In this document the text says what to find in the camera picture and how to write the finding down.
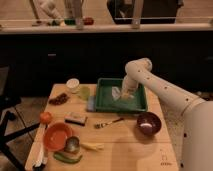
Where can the grey-blue towel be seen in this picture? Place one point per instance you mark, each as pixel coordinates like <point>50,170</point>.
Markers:
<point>117,94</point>

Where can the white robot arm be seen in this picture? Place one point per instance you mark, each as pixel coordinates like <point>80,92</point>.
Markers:
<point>197,146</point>

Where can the green plastic tray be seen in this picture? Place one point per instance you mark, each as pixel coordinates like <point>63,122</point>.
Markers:
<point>105,103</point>

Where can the blue sponge beside tray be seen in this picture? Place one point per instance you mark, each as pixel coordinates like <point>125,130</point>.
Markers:
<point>91,104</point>

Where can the light green cup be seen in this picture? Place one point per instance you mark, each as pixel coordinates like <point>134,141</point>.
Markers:
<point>84,93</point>

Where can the white round cup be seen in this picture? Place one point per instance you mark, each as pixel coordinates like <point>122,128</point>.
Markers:
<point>73,85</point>

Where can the dark maroon bowl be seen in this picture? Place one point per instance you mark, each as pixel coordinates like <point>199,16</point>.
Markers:
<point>148,123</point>

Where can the yellow banana piece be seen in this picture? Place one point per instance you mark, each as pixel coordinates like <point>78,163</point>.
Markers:
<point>93,146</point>

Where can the red tomato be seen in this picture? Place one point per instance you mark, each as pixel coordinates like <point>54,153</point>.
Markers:
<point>45,118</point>

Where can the small metal cup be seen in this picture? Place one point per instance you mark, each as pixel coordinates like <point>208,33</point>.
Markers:
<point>72,145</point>

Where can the orange plastic bowl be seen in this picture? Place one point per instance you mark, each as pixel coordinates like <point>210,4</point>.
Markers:
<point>55,136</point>

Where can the green chili pepper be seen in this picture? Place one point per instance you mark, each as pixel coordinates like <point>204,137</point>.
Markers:
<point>60,157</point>

